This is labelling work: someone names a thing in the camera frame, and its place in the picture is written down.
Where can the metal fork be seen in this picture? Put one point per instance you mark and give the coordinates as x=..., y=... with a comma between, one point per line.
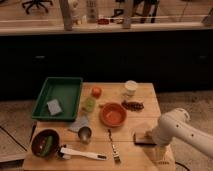
x=114, y=153

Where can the brown grape bunch toy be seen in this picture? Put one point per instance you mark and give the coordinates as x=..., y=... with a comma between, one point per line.
x=132, y=105

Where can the orange bowl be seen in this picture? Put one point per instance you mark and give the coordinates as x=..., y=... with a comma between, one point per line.
x=112, y=114

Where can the white handled brush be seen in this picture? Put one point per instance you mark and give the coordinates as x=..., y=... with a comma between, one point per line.
x=67, y=153

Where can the grey cloth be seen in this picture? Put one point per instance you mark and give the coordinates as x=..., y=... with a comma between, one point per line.
x=80, y=122

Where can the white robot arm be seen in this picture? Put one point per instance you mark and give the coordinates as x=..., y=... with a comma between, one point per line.
x=174, y=124

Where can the white plastic cup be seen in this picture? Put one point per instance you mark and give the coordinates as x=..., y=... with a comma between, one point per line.
x=130, y=87

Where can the grey sponge block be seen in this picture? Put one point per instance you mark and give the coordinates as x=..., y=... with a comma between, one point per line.
x=54, y=107

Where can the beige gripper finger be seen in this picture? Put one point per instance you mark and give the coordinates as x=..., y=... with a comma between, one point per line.
x=159, y=153

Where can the green cucumber toy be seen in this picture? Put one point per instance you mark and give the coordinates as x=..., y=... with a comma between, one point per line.
x=46, y=149

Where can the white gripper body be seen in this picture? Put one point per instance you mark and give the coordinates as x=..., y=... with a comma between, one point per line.
x=158, y=137

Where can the small metal cup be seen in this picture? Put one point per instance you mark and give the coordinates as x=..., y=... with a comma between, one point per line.
x=84, y=134

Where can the dark red bowl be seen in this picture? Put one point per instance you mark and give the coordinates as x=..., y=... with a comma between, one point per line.
x=39, y=142

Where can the green plastic tray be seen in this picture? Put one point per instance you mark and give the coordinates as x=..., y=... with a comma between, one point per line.
x=66, y=91

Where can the orange tomato toy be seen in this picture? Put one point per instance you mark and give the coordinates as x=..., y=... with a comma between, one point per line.
x=96, y=92

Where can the black office chair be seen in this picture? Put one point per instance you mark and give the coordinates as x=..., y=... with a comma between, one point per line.
x=38, y=3

